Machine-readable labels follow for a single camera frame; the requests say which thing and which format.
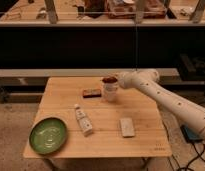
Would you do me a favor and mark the white tube bottle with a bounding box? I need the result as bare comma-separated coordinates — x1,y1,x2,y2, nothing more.
74,104,93,137

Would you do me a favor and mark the brown rectangular block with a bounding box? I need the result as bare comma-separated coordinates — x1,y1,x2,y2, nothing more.
82,89,101,98

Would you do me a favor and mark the white rectangular block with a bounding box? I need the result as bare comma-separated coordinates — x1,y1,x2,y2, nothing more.
120,118,135,138

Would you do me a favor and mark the wooden tray on shelf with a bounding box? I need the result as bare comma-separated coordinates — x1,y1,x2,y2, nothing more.
105,0,167,19

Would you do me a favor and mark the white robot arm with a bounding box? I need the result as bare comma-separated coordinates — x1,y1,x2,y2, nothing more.
117,69,205,140

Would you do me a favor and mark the black cable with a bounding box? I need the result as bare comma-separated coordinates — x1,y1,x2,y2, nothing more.
165,139,205,171

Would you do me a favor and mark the white ceramic cup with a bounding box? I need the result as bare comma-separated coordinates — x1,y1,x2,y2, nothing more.
103,81,118,102

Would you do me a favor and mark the green plate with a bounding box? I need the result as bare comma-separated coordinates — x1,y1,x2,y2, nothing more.
29,117,68,155

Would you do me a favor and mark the black foot pedal box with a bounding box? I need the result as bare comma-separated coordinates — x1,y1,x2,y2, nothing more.
180,125,202,143

